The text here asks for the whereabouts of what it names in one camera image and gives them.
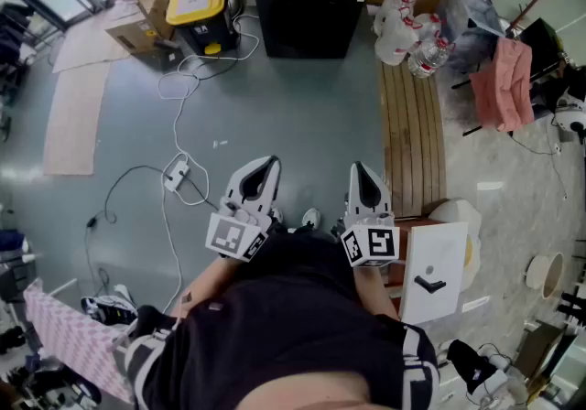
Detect pink patterned cloth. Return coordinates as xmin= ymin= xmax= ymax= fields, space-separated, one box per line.
xmin=22 ymin=278 xmax=135 ymax=404

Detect black and white sneakers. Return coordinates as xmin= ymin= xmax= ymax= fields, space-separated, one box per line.
xmin=81 ymin=284 xmax=139 ymax=326

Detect black bin with yellow lid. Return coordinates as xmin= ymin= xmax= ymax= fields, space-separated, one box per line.
xmin=165 ymin=0 xmax=235 ymax=58

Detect person's black clothing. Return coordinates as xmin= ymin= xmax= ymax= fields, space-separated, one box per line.
xmin=122 ymin=224 xmax=441 ymax=410

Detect white board with black handle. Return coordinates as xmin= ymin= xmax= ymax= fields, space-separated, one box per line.
xmin=398 ymin=221 xmax=470 ymax=327

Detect slatted wooden bench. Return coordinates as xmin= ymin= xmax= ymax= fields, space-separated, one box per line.
xmin=378 ymin=59 xmax=449 ymax=219

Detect flat cardboard sheet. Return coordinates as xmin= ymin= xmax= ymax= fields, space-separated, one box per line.
xmin=42 ymin=61 xmax=112 ymax=178

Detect white plastic bags red handles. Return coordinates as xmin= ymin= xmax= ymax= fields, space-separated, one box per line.
xmin=372 ymin=0 xmax=441 ymax=68

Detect person's right forearm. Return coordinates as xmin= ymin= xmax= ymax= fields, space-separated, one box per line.
xmin=354 ymin=264 xmax=400 ymax=322

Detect grey blue bag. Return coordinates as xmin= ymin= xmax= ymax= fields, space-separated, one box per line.
xmin=434 ymin=0 xmax=506 ymax=74

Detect clear water bottle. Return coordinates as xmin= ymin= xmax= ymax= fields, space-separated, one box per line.
xmin=407 ymin=38 xmax=450 ymax=80

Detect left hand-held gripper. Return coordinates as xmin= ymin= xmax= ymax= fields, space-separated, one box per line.
xmin=204 ymin=155 xmax=282 ymax=264

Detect black appliance cabinet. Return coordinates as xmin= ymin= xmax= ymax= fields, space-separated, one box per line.
xmin=251 ymin=0 xmax=373 ymax=60

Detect white power cable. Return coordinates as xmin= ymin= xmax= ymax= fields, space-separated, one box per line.
xmin=157 ymin=14 xmax=261 ymax=314

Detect stack of cardboard boxes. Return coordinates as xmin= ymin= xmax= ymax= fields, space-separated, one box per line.
xmin=101 ymin=0 xmax=185 ymax=71

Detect wooden coat rack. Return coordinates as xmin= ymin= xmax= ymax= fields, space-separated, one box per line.
xmin=505 ymin=0 xmax=563 ymax=34

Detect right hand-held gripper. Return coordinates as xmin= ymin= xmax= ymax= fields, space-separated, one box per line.
xmin=340 ymin=161 xmax=401 ymax=268

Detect person's left forearm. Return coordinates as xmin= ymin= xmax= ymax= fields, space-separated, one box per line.
xmin=176 ymin=255 xmax=242 ymax=320

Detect round beige basket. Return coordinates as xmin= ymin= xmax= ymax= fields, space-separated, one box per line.
xmin=525 ymin=252 xmax=566 ymax=300

